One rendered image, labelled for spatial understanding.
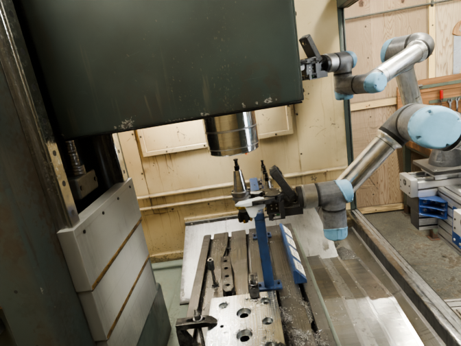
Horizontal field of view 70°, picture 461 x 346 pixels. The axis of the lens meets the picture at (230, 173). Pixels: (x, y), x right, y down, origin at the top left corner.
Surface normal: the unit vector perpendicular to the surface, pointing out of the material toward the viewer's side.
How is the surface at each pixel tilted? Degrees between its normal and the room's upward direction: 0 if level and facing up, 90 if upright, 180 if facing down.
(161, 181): 90
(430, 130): 87
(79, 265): 90
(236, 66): 90
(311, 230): 24
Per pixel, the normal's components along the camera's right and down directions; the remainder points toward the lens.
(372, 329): -0.16, -0.91
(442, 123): -0.19, 0.24
